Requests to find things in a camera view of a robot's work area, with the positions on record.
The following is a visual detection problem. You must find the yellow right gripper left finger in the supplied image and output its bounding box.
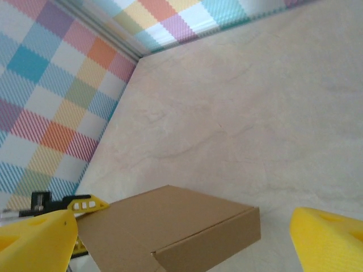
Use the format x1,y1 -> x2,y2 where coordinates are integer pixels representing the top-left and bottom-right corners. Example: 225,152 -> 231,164
0,210 -> 79,272

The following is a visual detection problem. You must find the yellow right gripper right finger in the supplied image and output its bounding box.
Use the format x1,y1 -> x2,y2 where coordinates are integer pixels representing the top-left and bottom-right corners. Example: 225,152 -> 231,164
289,207 -> 363,272

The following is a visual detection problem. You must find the brown cardboard paper box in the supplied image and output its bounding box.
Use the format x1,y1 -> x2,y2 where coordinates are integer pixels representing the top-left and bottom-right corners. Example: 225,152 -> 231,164
75,184 -> 261,272

